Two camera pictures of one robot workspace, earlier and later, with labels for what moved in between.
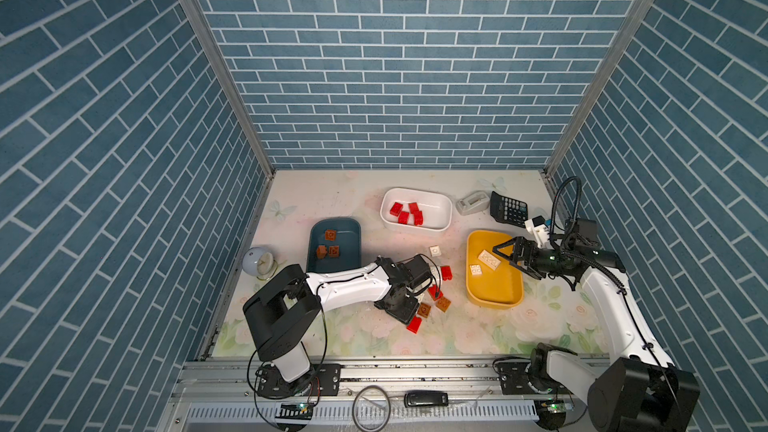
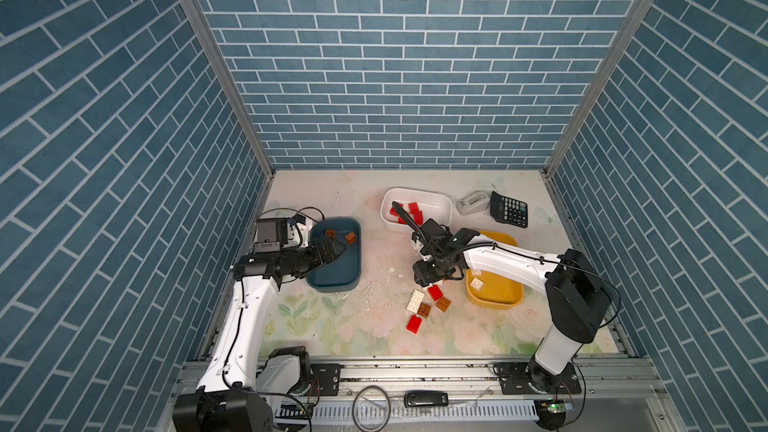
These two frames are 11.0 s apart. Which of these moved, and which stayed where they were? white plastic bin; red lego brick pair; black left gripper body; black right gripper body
Moved: black left gripper body; black right gripper body
Stayed: white plastic bin; red lego brick pair
